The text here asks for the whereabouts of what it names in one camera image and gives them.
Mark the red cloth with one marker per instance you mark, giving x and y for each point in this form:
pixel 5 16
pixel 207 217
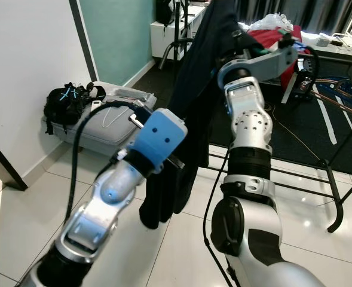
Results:
pixel 268 36

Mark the dark grey curtain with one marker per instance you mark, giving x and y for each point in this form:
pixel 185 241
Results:
pixel 319 15

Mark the white shelf unit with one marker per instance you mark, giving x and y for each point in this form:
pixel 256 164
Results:
pixel 164 42

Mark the black backpack teal lines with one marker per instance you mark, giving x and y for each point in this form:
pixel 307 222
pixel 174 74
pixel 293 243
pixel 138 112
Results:
pixel 65 107

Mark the small white device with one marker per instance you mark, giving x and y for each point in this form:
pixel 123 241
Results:
pixel 95 107

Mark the white plastic bag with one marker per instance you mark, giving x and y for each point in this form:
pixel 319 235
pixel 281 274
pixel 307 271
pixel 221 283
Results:
pixel 271 23

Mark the dark navy plain garment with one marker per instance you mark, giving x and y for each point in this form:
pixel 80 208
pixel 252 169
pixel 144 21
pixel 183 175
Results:
pixel 199 89

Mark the black metal clothes rack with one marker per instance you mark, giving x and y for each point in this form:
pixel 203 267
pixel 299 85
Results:
pixel 343 197

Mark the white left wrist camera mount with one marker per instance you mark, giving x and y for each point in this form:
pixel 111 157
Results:
pixel 158 137

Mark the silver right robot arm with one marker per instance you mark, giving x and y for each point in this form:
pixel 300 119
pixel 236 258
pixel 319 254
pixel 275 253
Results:
pixel 250 125

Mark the blue plastic hanger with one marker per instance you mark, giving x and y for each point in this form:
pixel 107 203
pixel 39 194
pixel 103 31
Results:
pixel 343 78

